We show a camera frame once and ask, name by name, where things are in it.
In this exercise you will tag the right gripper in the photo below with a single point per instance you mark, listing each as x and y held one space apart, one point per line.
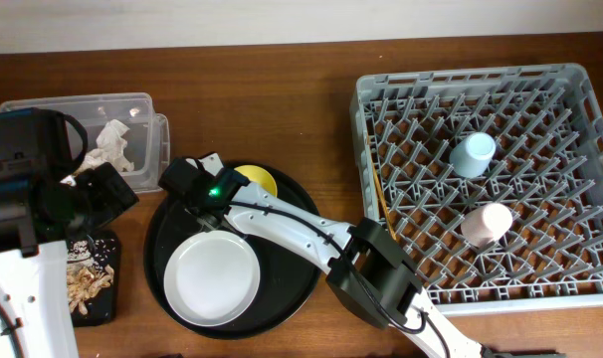
203 221

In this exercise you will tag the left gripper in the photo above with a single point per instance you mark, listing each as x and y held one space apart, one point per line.
113 194

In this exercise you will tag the white tissue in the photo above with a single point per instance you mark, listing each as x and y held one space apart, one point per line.
110 149

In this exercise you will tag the grey round plate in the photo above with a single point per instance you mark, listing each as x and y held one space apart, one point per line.
212 278

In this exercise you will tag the white rice pile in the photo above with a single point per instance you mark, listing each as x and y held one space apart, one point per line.
99 251

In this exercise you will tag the yellow saucer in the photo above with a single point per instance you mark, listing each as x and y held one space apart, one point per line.
262 184

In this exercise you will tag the peanut shells pile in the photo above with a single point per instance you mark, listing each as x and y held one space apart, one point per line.
85 283

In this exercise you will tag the wooden chopstick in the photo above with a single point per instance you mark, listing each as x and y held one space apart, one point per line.
380 197

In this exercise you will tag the light blue cup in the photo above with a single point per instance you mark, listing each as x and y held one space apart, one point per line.
472 156

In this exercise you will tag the pink cup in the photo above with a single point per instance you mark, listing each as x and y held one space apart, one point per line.
486 224

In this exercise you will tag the grey dishwasher rack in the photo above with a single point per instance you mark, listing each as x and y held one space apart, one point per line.
548 169

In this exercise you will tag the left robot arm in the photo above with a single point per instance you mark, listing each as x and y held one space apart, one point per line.
40 215

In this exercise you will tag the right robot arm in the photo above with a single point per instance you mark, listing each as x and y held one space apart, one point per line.
368 272

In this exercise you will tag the clear plastic bin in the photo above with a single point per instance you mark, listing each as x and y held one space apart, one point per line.
148 138

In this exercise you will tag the round black serving tray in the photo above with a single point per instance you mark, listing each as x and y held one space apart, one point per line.
287 280

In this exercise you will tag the black rectangular tray bin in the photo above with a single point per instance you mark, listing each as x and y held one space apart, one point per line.
101 308

